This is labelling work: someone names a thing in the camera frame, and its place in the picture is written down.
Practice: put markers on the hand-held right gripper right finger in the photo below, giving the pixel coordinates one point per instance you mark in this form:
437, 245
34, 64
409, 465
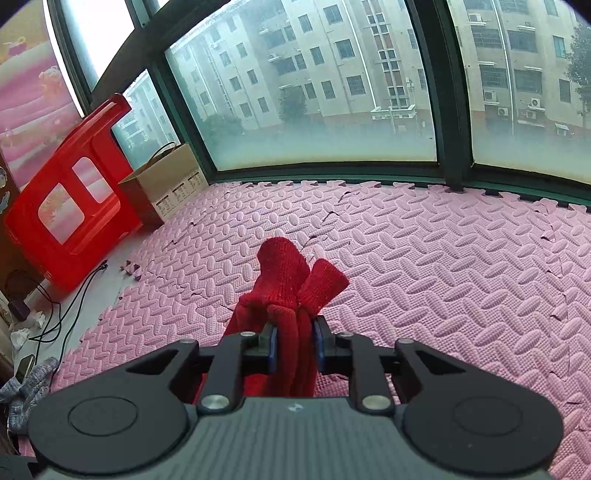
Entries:
317, 348

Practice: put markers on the pink foam floor mat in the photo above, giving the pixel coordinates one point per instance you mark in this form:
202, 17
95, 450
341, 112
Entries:
438, 277

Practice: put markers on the pink printed wall poster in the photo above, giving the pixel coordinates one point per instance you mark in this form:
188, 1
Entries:
32, 106

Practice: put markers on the green window frame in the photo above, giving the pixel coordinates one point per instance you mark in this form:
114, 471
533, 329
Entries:
457, 92

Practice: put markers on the red knit garment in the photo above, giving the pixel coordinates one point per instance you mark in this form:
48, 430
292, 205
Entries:
281, 267

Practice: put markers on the dark mobile phone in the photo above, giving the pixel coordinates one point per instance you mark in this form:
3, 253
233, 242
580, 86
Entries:
24, 367

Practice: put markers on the crumpled white tissue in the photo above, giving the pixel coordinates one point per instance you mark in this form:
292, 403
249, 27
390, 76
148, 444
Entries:
18, 339

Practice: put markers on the brown paper bag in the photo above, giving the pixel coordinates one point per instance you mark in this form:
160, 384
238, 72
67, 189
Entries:
171, 170

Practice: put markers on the beige apartment building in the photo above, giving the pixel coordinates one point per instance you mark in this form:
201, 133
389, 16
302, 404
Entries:
351, 55

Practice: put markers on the grey knit cloth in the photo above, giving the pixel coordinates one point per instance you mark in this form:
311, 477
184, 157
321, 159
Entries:
23, 392

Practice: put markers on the red plastic stool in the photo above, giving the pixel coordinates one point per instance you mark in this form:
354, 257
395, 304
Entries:
60, 265

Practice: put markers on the green tree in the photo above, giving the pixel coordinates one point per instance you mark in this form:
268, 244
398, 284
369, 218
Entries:
581, 60
292, 102

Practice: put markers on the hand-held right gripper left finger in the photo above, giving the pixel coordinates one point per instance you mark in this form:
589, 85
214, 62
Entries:
273, 350

